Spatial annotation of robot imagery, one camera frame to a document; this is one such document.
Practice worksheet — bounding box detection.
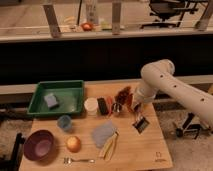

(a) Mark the black dish brush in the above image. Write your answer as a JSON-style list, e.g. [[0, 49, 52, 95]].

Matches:
[[132, 104, 149, 134]]

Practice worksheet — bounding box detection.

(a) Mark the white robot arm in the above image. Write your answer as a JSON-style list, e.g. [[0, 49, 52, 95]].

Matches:
[[131, 59, 213, 130]]

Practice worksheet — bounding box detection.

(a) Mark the white paper cup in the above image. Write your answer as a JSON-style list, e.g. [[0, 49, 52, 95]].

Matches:
[[84, 98, 98, 116]]

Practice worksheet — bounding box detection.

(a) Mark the blue plastic cup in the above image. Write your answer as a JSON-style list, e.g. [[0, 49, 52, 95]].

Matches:
[[57, 115, 72, 132]]

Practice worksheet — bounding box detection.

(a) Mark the orange carrot piece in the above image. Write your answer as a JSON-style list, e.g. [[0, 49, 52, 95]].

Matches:
[[106, 96, 113, 115]]

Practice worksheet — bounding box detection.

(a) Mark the black rectangular block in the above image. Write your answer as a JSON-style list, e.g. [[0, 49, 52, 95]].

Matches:
[[97, 98, 109, 115]]

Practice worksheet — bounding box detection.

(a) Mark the dark red snack bag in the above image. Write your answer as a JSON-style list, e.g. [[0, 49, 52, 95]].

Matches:
[[115, 86, 131, 105]]

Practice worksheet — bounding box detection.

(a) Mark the red bowl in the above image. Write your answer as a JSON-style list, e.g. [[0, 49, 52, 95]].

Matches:
[[126, 93, 133, 113]]

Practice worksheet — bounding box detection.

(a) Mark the light blue cloth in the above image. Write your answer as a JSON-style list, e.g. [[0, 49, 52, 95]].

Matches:
[[91, 121, 117, 148]]

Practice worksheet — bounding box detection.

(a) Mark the green plastic tray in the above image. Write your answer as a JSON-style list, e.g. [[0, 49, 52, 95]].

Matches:
[[28, 80, 84, 118]]

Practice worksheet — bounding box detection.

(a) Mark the blue sponge in tray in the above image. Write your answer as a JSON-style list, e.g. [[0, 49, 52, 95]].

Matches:
[[44, 93, 59, 109]]

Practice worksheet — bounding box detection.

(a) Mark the red round object on shelf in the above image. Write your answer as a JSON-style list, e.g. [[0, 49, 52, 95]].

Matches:
[[81, 22, 94, 31]]

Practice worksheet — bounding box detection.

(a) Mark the silver fork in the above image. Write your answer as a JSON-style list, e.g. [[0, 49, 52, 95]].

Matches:
[[63, 157, 95, 164]]

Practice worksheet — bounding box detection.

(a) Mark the black stand on floor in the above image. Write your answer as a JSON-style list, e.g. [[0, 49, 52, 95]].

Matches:
[[175, 113, 201, 138]]

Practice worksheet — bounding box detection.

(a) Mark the purple bowl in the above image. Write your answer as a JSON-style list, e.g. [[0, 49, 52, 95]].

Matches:
[[23, 130, 54, 161]]

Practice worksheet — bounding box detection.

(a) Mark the black office chair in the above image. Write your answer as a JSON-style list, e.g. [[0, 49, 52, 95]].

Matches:
[[141, 0, 198, 29]]

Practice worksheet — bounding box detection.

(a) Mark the black chair beside table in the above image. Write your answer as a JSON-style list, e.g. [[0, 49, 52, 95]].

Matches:
[[0, 133, 25, 171]]

